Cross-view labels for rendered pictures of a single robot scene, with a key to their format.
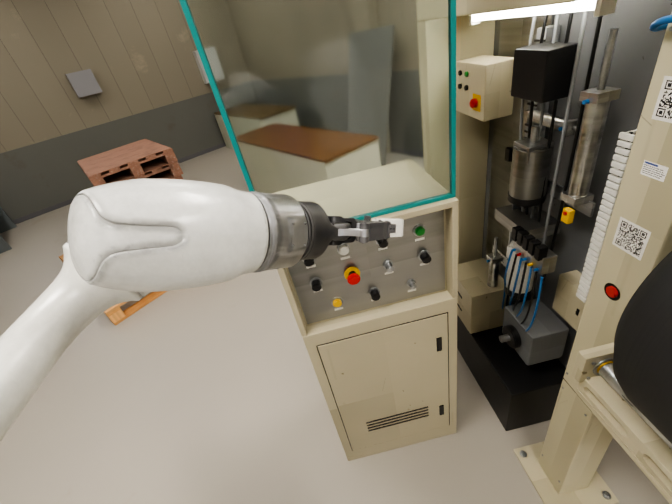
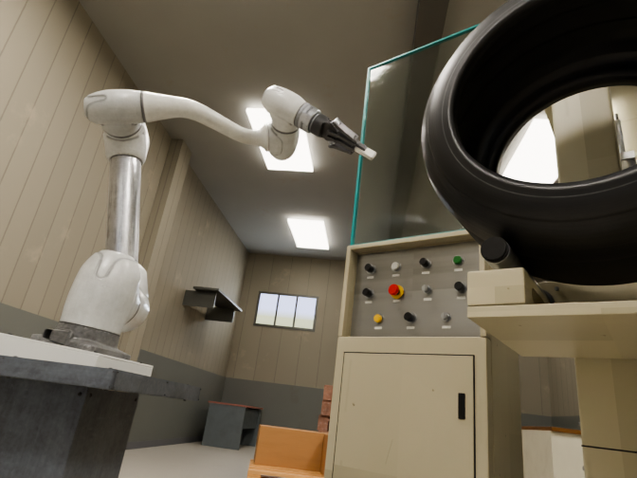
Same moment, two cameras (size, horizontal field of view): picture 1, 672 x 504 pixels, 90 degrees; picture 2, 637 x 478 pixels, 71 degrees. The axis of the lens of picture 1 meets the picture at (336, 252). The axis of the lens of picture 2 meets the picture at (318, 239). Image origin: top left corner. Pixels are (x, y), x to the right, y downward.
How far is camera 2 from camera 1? 1.50 m
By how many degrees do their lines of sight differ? 67
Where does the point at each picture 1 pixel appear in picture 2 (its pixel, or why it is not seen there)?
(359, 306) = (395, 331)
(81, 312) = (254, 133)
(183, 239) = (282, 91)
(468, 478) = not seen: outside the picture
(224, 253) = (287, 99)
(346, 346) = (367, 362)
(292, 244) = (308, 112)
